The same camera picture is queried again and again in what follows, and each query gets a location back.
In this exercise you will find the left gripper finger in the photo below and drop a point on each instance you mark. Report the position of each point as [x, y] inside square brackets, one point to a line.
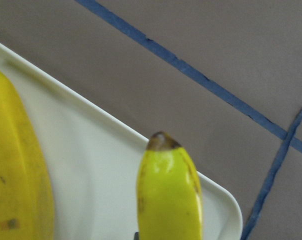
[136, 236]

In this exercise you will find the yellow banana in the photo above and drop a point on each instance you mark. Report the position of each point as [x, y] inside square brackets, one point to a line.
[168, 192]

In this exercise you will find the white bear tray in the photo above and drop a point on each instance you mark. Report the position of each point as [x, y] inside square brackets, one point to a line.
[92, 157]

